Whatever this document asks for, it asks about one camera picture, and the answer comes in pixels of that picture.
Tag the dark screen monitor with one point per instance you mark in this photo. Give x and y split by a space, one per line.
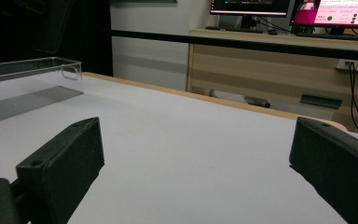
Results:
248 6

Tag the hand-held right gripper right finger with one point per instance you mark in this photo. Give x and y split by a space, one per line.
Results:
335 174

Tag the black computer mouse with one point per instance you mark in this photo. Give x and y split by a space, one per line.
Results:
272 32

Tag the pink and white screen monitor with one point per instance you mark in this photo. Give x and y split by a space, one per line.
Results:
338 14

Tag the grey object under desk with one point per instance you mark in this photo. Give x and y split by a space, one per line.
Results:
242 98

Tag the black curtain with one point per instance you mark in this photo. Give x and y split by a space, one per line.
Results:
43 31

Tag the black keyboard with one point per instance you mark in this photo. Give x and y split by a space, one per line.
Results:
233 30
335 37

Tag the clear plastic bin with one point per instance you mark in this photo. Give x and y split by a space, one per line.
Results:
28 102

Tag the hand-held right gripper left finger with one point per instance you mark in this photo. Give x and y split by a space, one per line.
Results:
62 168

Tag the light wooden desk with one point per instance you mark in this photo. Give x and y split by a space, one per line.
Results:
261 71

